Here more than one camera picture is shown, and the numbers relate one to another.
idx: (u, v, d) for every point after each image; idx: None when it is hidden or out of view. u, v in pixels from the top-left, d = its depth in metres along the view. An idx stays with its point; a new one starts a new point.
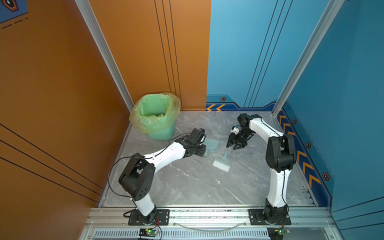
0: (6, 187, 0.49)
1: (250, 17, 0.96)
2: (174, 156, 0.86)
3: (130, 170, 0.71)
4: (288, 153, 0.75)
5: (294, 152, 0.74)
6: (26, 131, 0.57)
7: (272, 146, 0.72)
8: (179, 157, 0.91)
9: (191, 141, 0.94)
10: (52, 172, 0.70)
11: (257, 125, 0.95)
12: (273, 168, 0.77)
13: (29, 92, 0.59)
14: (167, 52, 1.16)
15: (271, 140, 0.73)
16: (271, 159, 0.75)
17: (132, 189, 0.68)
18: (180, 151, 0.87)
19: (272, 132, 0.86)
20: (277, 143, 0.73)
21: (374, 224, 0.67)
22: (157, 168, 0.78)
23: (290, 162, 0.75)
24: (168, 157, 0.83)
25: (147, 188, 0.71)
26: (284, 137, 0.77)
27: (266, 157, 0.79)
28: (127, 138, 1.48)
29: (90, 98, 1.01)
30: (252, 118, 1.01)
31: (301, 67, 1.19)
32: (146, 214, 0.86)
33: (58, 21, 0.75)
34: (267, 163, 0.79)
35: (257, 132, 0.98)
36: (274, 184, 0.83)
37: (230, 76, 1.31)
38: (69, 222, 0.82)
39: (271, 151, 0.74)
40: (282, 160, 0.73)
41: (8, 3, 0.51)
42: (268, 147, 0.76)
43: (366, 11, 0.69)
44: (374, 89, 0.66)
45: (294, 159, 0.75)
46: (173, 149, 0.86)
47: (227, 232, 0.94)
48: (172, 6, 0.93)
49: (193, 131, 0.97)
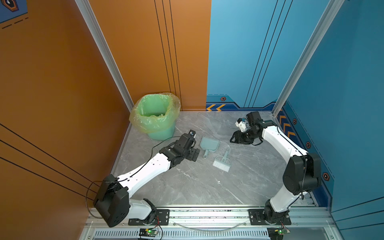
0: (6, 186, 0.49)
1: (250, 17, 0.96)
2: (156, 171, 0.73)
3: (102, 195, 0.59)
4: (312, 176, 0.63)
5: (320, 175, 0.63)
6: (27, 130, 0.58)
7: (294, 169, 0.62)
8: (165, 169, 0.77)
9: (179, 150, 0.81)
10: (52, 172, 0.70)
11: (273, 136, 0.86)
12: (293, 192, 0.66)
13: (29, 92, 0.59)
14: (167, 52, 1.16)
15: (293, 162, 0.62)
16: (291, 182, 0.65)
17: (107, 216, 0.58)
18: (164, 165, 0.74)
19: (293, 149, 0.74)
20: (301, 166, 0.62)
21: (374, 224, 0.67)
22: (134, 191, 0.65)
23: (315, 186, 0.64)
24: (147, 175, 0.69)
25: (124, 212, 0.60)
26: (308, 156, 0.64)
27: (285, 178, 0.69)
28: (127, 138, 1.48)
29: (90, 98, 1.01)
30: (266, 126, 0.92)
31: (301, 67, 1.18)
32: (143, 217, 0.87)
33: (58, 21, 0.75)
34: (287, 185, 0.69)
35: (272, 144, 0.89)
36: (281, 194, 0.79)
37: (230, 76, 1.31)
38: (69, 222, 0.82)
39: (293, 174, 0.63)
40: (305, 186, 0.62)
41: (8, 3, 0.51)
42: (289, 168, 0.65)
43: (366, 11, 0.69)
44: (374, 89, 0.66)
45: (319, 183, 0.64)
46: (155, 163, 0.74)
47: (227, 232, 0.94)
48: (172, 6, 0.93)
49: (181, 138, 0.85)
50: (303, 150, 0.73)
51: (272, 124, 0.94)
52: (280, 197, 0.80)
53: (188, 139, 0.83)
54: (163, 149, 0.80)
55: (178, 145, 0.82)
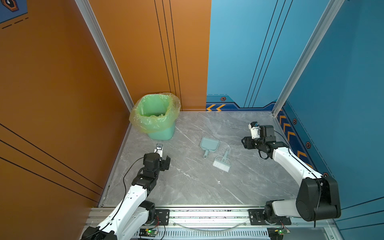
0: (7, 186, 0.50)
1: (250, 17, 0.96)
2: (137, 203, 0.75)
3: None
4: (330, 203, 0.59)
5: (338, 202, 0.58)
6: (26, 131, 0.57)
7: (308, 193, 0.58)
8: (145, 196, 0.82)
9: (149, 176, 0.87)
10: (52, 172, 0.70)
11: (285, 158, 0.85)
12: (308, 220, 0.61)
13: (29, 91, 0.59)
14: (167, 52, 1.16)
15: (306, 184, 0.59)
16: (305, 208, 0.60)
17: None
18: (141, 196, 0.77)
19: (306, 171, 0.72)
20: (315, 190, 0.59)
21: (374, 224, 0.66)
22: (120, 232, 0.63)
23: (332, 215, 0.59)
24: (129, 210, 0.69)
25: None
26: (323, 181, 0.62)
27: (299, 204, 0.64)
28: (127, 138, 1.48)
29: (90, 99, 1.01)
30: (277, 147, 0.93)
31: (301, 67, 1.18)
32: (143, 222, 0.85)
33: (58, 20, 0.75)
34: (302, 212, 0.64)
35: (284, 165, 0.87)
36: (287, 205, 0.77)
37: (230, 76, 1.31)
38: (70, 223, 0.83)
39: (307, 199, 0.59)
40: (320, 213, 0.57)
41: (8, 3, 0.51)
42: (302, 191, 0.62)
43: (366, 11, 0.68)
44: (373, 89, 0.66)
45: (338, 212, 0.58)
46: (133, 196, 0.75)
47: (227, 232, 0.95)
48: (172, 6, 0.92)
49: (146, 163, 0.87)
50: (317, 174, 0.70)
51: (283, 145, 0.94)
52: (285, 207, 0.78)
53: (155, 162, 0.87)
54: (134, 180, 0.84)
55: (147, 172, 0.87)
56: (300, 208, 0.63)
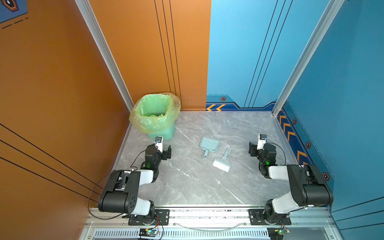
0: (6, 186, 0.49)
1: (250, 16, 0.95)
2: (147, 176, 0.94)
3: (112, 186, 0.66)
4: (319, 184, 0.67)
5: (325, 182, 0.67)
6: (27, 131, 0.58)
7: (292, 171, 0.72)
8: (150, 181, 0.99)
9: (152, 167, 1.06)
10: (52, 172, 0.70)
11: (276, 168, 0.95)
12: (302, 203, 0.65)
13: (28, 91, 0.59)
14: (167, 52, 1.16)
15: (289, 166, 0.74)
16: (297, 188, 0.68)
17: (120, 205, 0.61)
18: (150, 173, 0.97)
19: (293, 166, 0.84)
20: (298, 170, 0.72)
21: (374, 224, 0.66)
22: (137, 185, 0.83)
23: (325, 196, 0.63)
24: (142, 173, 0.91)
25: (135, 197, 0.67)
26: (308, 168, 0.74)
27: (293, 192, 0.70)
28: (127, 138, 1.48)
29: (90, 98, 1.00)
30: (272, 166, 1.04)
31: (301, 67, 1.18)
32: (146, 213, 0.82)
33: (58, 20, 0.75)
34: (296, 199, 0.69)
35: (277, 177, 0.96)
36: (286, 198, 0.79)
37: (229, 75, 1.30)
38: (69, 224, 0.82)
39: (294, 178, 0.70)
40: (310, 191, 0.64)
41: (8, 3, 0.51)
42: (290, 176, 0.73)
43: (366, 11, 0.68)
44: (374, 89, 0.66)
45: (330, 193, 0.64)
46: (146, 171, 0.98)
47: (227, 232, 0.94)
48: (172, 6, 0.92)
49: (147, 158, 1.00)
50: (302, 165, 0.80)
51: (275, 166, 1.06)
52: (285, 201, 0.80)
53: (154, 154, 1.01)
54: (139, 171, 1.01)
55: (149, 164, 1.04)
56: (294, 194, 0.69)
